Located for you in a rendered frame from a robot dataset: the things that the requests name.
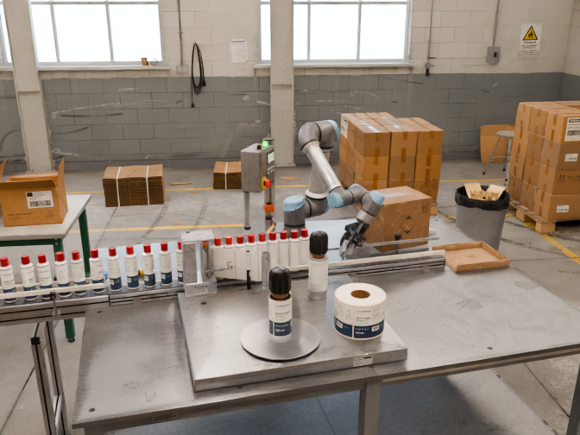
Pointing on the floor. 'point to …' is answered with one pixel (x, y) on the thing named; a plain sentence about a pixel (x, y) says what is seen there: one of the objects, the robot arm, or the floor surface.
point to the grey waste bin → (482, 223)
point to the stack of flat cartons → (134, 185)
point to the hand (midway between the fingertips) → (341, 254)
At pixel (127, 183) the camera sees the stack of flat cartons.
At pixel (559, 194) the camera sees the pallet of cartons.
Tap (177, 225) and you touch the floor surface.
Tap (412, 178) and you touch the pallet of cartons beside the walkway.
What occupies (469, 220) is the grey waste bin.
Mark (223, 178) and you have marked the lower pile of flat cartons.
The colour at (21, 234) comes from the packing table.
